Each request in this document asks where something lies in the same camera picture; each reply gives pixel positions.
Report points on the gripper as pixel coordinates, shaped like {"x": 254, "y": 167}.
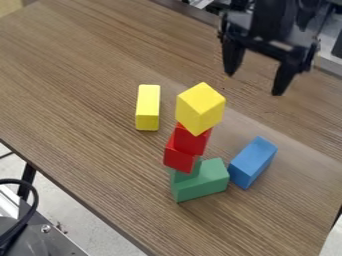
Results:
{"x": 271, "y": 23}

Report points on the yellow cube block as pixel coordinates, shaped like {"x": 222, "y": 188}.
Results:
{"x": 200, "y": 108}

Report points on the blue block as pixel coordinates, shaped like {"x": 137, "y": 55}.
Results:
{"x": 251, "y": 162}

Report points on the red block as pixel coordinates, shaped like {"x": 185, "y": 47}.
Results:
{"x": 185, "y": 149}

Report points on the yellow long block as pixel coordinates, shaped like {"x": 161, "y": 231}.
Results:
{"x": 148, "y": 106}

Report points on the green block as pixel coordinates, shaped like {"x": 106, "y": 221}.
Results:
{"x": 200, "y": 181}

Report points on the grey metal base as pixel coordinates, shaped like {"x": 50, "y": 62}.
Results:
{"x": 35, "y": 236}

